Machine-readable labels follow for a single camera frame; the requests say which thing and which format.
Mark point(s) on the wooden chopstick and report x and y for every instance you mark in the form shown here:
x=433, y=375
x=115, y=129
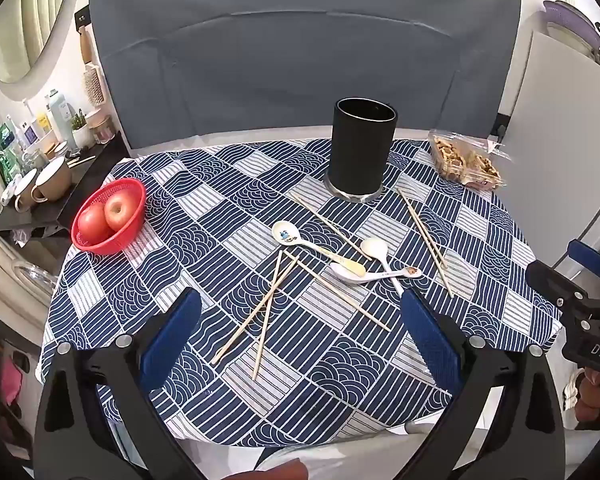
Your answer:
x=267, y=315
x=240, y=329
x=430, y=240
x=330, y=225
x=337, y=291
x=442, y=276

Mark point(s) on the small potted plant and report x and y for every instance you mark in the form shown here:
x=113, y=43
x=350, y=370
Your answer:
x=82, y=132

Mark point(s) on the white spray bottle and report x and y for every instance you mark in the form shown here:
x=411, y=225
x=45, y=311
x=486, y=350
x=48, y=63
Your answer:
x=59, y=117

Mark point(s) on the wooden hair brush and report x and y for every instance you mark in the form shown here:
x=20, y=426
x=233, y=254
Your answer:
x=92, y=82

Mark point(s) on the green packet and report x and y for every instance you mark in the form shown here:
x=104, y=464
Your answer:
x=7, y=157

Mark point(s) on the black wall socket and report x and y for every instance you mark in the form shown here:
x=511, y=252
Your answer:
x=501, y=130

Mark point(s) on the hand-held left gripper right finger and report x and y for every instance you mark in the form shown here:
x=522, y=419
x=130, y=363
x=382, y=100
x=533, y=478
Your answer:
x=430, y=340

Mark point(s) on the round wall mirror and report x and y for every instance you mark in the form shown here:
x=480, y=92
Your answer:
x=25, y=25

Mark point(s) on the black cylindrical utensil holder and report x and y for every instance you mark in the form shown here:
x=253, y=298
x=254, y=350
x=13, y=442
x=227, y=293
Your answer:
x=360, y=150

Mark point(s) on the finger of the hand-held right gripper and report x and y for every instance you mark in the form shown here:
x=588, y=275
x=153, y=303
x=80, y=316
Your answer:
x=587, y=256
x=550, y=280

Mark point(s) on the person's right forearm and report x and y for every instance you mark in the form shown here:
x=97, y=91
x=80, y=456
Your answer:
x=572, y=392

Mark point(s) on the clear bag of cookies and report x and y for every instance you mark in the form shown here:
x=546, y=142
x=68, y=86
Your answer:
x=462, y=162

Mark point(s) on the white spoon with blue print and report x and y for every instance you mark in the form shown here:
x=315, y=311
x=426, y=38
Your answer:
x=286, y=233

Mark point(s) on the person's right hand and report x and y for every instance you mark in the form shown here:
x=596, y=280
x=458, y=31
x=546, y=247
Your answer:
x=592, y=397

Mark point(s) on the white refrigerator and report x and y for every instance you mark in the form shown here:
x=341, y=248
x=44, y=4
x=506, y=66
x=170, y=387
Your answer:
x=565, y=135

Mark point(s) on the glass jar with wooden lid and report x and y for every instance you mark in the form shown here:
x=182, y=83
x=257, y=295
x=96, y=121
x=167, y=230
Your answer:
x=102, y=129

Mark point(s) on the white spoon with bear print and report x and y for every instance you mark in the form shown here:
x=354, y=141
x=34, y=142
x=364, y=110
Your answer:
x=345, y=272

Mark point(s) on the white bowl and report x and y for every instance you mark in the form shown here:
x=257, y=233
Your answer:
x=570, y=42

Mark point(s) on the red plastic basket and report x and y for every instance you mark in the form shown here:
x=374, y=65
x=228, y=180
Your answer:
x=97, y=248

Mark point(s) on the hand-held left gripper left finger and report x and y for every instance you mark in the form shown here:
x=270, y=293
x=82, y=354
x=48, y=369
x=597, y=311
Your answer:
x=172, y=340

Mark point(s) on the blue patterned tablecloth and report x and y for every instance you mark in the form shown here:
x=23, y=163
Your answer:
x=220, y=240

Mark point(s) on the beige mug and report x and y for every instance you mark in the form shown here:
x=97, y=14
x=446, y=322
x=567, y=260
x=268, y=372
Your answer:
x=55, y=180

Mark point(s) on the grey backdrop board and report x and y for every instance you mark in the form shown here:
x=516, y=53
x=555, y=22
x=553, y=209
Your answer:
x=280, y=60

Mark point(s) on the white and brown mug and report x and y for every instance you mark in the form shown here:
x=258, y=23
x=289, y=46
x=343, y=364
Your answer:
x=25, y=190

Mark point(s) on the plain white spoon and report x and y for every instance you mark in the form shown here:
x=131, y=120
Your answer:
x=375, y=250

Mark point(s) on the red apple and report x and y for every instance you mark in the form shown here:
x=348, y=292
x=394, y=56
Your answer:
x=121, y=212
x=92, y=225

